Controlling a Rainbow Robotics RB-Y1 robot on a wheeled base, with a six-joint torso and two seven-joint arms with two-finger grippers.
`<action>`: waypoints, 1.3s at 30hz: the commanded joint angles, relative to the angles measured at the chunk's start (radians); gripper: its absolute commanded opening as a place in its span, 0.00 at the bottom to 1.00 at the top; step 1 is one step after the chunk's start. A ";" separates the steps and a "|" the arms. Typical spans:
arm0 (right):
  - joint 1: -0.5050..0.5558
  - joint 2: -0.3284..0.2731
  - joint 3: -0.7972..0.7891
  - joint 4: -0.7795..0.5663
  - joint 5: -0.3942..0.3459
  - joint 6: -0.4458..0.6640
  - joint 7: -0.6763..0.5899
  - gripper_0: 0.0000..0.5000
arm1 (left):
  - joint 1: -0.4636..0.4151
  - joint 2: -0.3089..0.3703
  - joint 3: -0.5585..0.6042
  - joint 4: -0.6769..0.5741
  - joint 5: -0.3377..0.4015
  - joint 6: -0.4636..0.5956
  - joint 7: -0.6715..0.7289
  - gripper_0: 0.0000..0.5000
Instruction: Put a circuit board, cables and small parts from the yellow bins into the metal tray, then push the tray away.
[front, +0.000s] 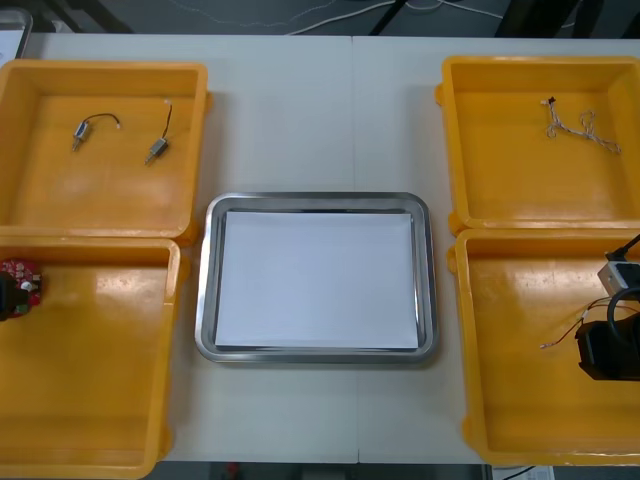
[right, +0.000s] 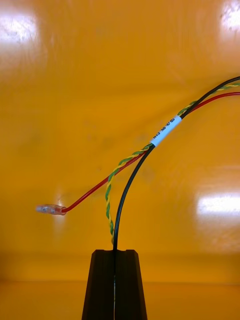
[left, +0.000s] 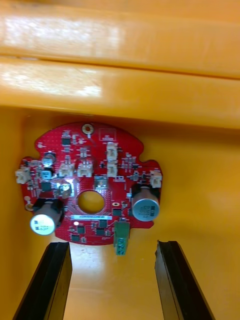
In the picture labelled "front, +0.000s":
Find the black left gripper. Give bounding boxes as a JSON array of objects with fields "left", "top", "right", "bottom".
[{"left": 0, "top": 271, "right": 17, "bottom": 322}]

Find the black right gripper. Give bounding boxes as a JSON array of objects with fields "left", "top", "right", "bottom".
[{"left": 573, "top": 313, "right": 640, "bottom": 383}]

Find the round red circuit board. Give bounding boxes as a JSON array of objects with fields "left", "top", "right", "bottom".
[{"left": 0, "top": 256, "right": 47, "bottom": 319}]

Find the multicoloured wire harness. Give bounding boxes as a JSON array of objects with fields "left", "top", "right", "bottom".
[{"left": 539, "top": 294, "right": 617, "bottom": 350}]

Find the metal solenoid with blue label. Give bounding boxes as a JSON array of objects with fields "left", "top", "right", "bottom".
[{"left": 71, "top": 113, "right": 123, "bottom": 153}]

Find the metal solenoid with black cable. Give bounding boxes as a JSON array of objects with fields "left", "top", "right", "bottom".
[{"left": 143, "top": 99, "right": 174, "bottom": 167}]

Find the white twisted wire harness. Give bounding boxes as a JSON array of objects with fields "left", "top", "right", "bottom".
[{"left": 539, "top": 95, "right": 623, "bottom": 156}]

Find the yellow-orange plastic bin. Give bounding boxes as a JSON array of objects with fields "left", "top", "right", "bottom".
[
  {"left": 0, "top": 59, "right": 215, "bottom": 241},
  {"left": 0, "top": 234, "right": 192, "bottom": 480},
  {"left": 433, "top": 54, "right": 640, "bottom": 236},
  {"left": 446, "top": 228, "right": 640, "bottom": 469}
]

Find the small steel tray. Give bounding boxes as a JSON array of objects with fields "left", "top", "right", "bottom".
[{"left": 0, "top": 9, "right": 34, "bottom": 62}]

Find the white paper sheet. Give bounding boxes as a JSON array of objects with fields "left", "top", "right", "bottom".
[{"left": 214, "top": 209, "right": 420, "bottom": 351}]

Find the white cable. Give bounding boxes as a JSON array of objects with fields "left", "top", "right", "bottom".
[{"left": 174, "top": 0, "right": 504, "bottom": 37}]

